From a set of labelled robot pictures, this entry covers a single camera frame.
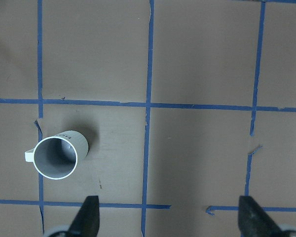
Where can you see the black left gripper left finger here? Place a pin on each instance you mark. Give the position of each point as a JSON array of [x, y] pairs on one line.
[[87, 221]]

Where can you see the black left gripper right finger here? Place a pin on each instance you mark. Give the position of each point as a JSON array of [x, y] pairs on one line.
[[253, 221]]

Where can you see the white HOME mug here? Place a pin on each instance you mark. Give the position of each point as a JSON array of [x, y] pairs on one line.
[[57, 157]]

